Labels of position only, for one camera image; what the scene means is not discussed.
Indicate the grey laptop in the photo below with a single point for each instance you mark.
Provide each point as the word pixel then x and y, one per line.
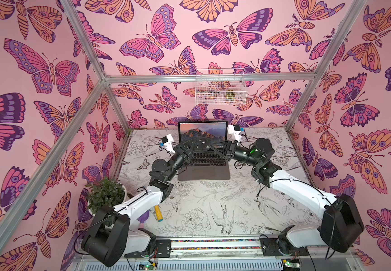
pixel 205 164

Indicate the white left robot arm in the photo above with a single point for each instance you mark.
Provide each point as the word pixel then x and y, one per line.
pixel 115 231

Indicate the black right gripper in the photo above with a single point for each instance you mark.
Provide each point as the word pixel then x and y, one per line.
pixel 226 147

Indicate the aluminium frame post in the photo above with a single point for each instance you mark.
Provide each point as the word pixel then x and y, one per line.
pixel 341 33
pixel 72 15

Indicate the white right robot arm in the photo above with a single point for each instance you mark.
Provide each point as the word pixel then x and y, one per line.
pixel 340 223

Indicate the purple garden trowel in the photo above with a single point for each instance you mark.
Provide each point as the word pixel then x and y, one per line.
pixel 143 218

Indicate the blue garden hand rake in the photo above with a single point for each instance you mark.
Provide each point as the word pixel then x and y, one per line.
pixel 158 213

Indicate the white wire basket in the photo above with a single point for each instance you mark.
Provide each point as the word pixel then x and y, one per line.
pixel 232 93

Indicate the green potted plant white pot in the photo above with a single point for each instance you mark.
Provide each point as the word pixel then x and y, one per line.
pixel 106 192

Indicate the aluminium frame left diagonal bar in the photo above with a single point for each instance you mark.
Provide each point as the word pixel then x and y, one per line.
pixel 13 218

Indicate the aluminium frame post right rear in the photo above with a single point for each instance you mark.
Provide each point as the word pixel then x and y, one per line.
pixel 341 33

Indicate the aluminium frame post left rear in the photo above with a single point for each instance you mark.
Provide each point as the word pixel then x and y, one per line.
pixel 72 15

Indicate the aluminium frame top rear bar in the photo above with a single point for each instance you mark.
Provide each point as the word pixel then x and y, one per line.
pixel 219 77

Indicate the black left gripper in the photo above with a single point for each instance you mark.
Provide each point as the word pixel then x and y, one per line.
pixel 180 151

